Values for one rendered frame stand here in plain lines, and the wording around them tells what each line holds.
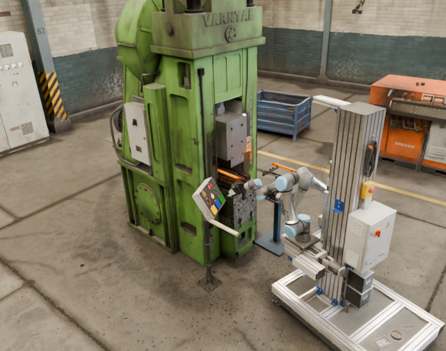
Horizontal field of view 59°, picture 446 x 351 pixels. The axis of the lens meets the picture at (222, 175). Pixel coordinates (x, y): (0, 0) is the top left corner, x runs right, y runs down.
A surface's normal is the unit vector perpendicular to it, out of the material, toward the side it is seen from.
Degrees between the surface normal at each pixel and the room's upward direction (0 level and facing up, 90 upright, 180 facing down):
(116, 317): 0
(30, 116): 90
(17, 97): 90
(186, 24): 90
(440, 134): 90
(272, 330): 0
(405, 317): 0
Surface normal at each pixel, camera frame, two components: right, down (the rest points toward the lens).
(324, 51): -0.63, 0.37
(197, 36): 0.72, 0.30
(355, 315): -0.03, -0.89
